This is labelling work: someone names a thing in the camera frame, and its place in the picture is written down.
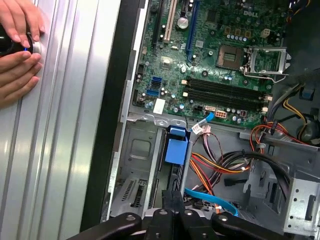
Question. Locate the blue expansion slot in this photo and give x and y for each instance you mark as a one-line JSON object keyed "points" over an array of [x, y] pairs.
{"points": [[192, 30]]}

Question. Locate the silver socket cover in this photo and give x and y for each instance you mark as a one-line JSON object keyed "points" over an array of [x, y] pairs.
{"points": [[267, 49]]}

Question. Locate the hard disk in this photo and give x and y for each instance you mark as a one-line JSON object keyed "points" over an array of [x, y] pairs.
{"points": [[177, 150]]}

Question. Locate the CPU socket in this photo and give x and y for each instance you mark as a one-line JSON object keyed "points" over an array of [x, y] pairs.
{"points": [[230, 56]]}

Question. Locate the blue board data port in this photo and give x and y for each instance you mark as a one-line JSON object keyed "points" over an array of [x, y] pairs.
{"points": [[156, 81], [152, 92]]}

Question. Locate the person's left hand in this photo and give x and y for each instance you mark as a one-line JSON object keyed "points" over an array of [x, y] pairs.
{"points": [[22, 17]]}

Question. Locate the silver coin cell battery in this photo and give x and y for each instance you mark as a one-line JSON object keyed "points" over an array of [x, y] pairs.
{"points": [[182, 23]]}

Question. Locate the black expansion slot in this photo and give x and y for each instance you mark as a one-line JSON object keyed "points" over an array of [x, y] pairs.
{"points": [[157, 22]]}

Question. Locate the green motherboard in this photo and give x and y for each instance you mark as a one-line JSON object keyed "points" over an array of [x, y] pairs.
{"points": [[175, 72]]}

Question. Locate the silver optical drive cage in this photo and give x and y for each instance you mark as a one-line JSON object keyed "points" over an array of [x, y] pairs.
{"points": [[302, 200]]}

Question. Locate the black RAM slot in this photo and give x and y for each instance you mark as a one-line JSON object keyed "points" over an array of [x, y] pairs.
{"points": [[225, 86], [225, 91], [225, 102], [225, 97]]}

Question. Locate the person's right hand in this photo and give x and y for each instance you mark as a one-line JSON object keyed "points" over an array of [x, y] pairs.
{"points": [[17, 75]]}

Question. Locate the metal locking lever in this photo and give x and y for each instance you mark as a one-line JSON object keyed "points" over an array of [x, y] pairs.
{"points": [[260, 76]]}

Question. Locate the black open PC case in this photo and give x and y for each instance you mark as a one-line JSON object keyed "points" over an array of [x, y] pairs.
{"points": [[110, 100]]}

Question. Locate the silver disk bay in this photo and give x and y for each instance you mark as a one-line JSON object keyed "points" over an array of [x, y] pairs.
{"points": [[140, 150]]}

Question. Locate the white board power connector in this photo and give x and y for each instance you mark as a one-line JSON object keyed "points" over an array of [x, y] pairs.
{"points": [[221, 115]]}

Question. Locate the white board sticker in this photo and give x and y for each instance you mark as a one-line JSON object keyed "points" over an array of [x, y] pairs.
{"points": [[159, 106]]}

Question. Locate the grey power supply unit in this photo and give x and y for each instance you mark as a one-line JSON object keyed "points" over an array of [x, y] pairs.
{"points": [[305, 37]]}

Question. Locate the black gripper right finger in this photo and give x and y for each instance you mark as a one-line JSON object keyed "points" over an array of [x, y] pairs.
{"points": [[190, 225]]}

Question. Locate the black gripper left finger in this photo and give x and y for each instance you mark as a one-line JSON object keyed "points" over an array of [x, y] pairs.
{"points": [[160, 225]]}

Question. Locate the white expansion slot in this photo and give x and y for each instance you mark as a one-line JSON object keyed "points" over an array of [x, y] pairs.
{"points": [[170, 20]]}

